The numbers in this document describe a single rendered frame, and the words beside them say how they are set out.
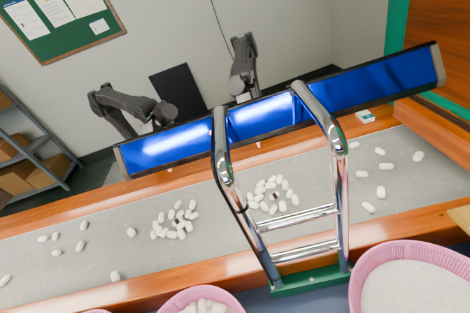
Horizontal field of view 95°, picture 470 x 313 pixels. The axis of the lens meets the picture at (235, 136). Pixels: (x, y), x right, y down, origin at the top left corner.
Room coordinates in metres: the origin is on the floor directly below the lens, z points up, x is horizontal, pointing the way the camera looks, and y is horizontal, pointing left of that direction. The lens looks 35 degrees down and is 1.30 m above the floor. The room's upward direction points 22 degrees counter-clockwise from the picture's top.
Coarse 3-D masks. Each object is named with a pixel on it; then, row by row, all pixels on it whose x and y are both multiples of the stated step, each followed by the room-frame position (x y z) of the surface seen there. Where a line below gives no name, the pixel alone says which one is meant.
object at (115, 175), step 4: (116, 164) 1.09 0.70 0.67; (112, 168) 1.07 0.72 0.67; (116, 168) 1.05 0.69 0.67; (112, 172) 1.03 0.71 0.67; (116, 172) 1.01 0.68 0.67; (120, 172) 1.00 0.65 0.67; (108, 176) 1.00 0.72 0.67; (112, 176) 0.99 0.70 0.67; (116, 176) 0.97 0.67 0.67; (120, 176) 0.96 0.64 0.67; (108, 180) 0.96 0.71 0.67; (112, 180) 0.95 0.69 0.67; (116, 180) 0.94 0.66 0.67; (120, 180) 0.92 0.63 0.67; (104, 184) 0.94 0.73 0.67; (108, 184) 0.93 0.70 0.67
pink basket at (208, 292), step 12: (192, 288) 0.25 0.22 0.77; (204, 288) 0.24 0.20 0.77; (216, 288) 0.23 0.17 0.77; (168, 300) 0.24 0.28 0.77; (180, 300) 0.24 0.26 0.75; (192, 300) 0.24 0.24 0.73; (216, 300) 0.22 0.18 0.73; (228, 300) 0.20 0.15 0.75; (168, 312) 0.23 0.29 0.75; (240, 312) 0.18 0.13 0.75
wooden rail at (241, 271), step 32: (352, 224) 0.25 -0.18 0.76; (384, 224) 0.23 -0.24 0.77; (416, 224) 0.20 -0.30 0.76; (448, 224) 0.18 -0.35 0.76; (224, 256) 0.29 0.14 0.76; (320, 256) 0.21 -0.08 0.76; (352, 256) 0.20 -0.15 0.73; (96, 288) 0.34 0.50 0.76; (128, 288) 0.31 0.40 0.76; (160, 288) 0.28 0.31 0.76; (224, 288) 0.25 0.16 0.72; (256, 288) 0.24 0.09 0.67
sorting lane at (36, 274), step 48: (384, 144) 0.46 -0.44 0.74; (192, 192) 0.57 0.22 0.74; (432, 192) 0.26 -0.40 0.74; (0, 240) 0.73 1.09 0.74; (48, 240) 0.62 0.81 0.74; (96, 240) 0.53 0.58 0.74; (144, 240) 0.45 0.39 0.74; (192, 240) 0.39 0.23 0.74; (240, 240) 0.33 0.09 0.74; (0, 288) 0.49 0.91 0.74; (48, 288) 0.42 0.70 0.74
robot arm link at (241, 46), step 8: (248, 32) 0.92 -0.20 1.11; (232, 40) 0.93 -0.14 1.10; (240, 40) 0.90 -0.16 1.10; (248, 40) 0.90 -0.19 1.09; (240, 48) 0.85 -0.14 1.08; (248, 48) 0.88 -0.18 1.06; (256, 48) 0.94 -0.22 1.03; (240, 56) 0.80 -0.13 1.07; (248, 56) 0.85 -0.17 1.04; (256, 56) 0.93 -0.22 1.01; (232, 64) 0.78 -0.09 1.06; (240, 64) 0.76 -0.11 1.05; (248, 64) 0.74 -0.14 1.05; (232, 72) 0.74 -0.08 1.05; (240, 72) 0.72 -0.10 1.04; (248, 72) 0.70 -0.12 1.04; (248, 80) 0.70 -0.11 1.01
